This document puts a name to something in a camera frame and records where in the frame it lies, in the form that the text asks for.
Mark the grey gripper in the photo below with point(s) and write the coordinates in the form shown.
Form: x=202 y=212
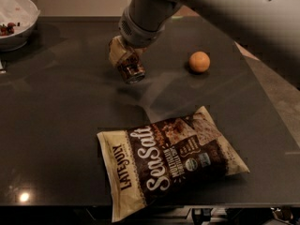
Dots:
x=137 y=34

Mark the orange soda can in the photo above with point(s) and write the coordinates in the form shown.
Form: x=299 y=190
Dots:
x=131 y=68

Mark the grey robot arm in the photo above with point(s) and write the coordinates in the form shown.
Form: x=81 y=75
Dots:
x=269 y=29

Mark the orange ball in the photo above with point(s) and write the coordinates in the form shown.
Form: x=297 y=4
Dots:
x=199 y=62

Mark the white bowl with snacks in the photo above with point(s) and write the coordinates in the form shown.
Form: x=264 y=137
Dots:
x=17 y=20

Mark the sea salt chips bag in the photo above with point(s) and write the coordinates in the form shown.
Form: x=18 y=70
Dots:
x=146 y=163

